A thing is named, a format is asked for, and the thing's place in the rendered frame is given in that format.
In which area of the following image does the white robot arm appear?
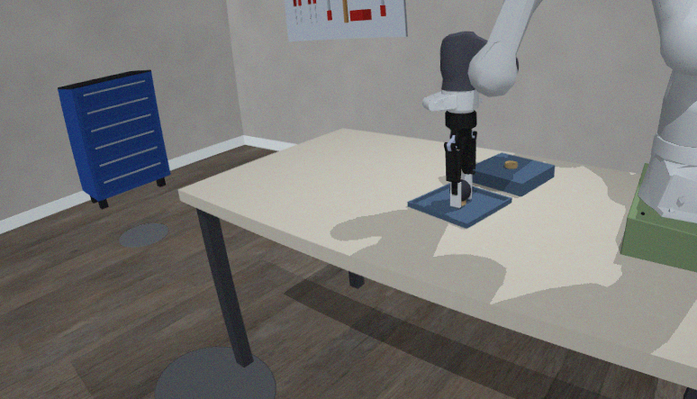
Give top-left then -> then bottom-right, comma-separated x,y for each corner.
422,0 -> 697,223

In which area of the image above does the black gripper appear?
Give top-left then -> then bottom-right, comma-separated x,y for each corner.
444,110 -> 477,208

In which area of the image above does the dark grey ball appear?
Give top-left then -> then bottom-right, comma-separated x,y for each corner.
460,179 -> 471,202

